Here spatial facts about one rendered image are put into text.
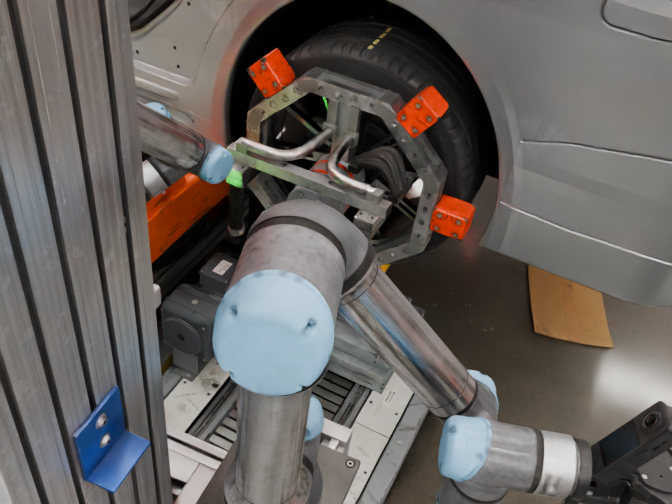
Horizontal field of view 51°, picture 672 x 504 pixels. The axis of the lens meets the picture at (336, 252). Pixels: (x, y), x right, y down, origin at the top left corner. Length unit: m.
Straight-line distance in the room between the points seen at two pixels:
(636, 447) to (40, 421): 0.63
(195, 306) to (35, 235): 1.52
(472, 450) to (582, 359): 1.97
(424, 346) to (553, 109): 0.88
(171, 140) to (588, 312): 2.07
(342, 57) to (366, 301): 1.03
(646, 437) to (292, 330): 0.42
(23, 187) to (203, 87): 1.52
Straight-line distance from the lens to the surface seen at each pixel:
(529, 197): 1.79
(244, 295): 0.68
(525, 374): 2.67
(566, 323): 2.90
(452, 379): 0.96
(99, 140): 0.65
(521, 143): 1.73
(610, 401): 2.73
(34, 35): 0.56
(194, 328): 2.10
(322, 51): 1.81
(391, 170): 1.63
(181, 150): 1.33
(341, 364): 2.33
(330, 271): 0.72
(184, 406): 2.30
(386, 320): 0.87
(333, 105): 1.74
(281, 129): 2.04
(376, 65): 1.75
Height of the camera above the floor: 1.94
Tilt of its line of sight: 41 degrees down
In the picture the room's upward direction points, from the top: 8 degrees clockwise
